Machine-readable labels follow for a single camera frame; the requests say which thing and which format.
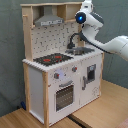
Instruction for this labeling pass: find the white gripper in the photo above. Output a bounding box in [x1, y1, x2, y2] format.
[81, 0, 93, 12]

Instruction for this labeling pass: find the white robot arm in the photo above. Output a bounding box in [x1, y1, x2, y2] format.
[75, 0, 128, 61]

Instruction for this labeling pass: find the wooden toy kitchen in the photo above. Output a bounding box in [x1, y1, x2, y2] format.
[22, 2, 104, 128]

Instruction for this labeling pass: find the grey backdrop curtain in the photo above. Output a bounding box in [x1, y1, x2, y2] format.
[0, 0, 128, 117]

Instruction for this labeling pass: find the grey range hood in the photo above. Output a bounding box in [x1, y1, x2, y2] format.
[35, 5, 64, 27]

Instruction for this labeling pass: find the black toy faucet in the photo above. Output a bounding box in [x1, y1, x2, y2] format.
[67, 32, 82, 49]

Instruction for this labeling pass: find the grey toy sink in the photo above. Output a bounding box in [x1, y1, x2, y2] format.
[65, 47, 95, 55]

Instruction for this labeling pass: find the black toy stovetop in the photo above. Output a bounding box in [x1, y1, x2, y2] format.
[34, 53, 71, 66]

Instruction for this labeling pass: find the white cabinet door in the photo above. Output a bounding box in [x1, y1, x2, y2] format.
[80, 55, 102, 106]

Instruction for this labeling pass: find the right red stove knob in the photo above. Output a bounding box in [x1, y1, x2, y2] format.
[71, 66, 78, 73]

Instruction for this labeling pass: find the red stove knob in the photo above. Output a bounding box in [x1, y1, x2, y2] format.
[71, 66, 78, 73]
[54, 73, 60, 79]

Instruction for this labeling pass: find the left red stove knob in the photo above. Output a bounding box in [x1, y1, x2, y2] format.
[54, 73, 60, 79]

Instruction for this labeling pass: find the toy oven door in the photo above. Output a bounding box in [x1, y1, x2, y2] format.
[55, 80, 74, 112]

